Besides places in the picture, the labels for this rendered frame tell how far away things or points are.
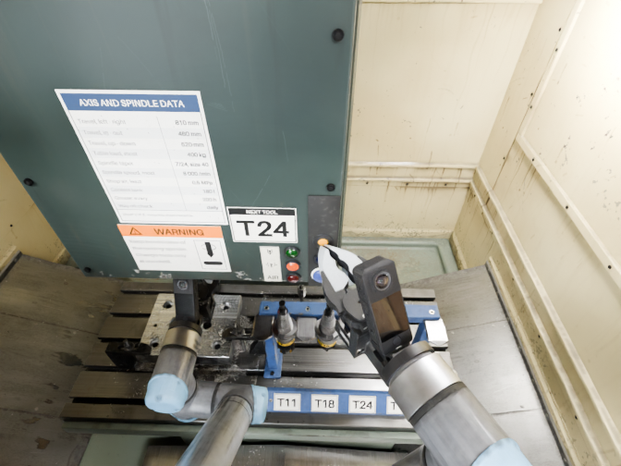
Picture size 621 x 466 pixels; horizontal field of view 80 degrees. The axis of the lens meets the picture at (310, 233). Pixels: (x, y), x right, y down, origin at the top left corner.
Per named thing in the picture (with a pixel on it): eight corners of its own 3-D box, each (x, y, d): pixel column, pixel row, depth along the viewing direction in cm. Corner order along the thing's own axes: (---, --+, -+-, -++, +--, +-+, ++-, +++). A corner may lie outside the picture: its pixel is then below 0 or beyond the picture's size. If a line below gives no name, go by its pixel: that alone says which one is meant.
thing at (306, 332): (316, 343, 92) (316, 341, 91) (295, 342, 92) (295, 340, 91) (316, 318, 96) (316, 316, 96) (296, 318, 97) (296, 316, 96)
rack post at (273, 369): (280, 378, 116) (273, 329, 95) (263, 378, 116) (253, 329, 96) (283, 349, 123) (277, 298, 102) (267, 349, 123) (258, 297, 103)
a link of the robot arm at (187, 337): (155, 343, 75) (195, 344, 75) (163, 323, 78) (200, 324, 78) (165, 360, 80) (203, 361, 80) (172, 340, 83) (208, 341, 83)
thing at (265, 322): (272, 341, 92) (272, 340, 91) (250, 341, 92) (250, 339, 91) (274, 317, 97) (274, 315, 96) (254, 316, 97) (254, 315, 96)
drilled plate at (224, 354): (231, 364, 115) (228, 357, 112) (140, 362, 116) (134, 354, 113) (243, 303, 132) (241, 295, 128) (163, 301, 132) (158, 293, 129)
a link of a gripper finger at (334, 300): (311, 281, 52) (345, 330, 46) (311, 274, 51) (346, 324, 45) (340, 268, 53) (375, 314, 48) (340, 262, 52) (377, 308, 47)
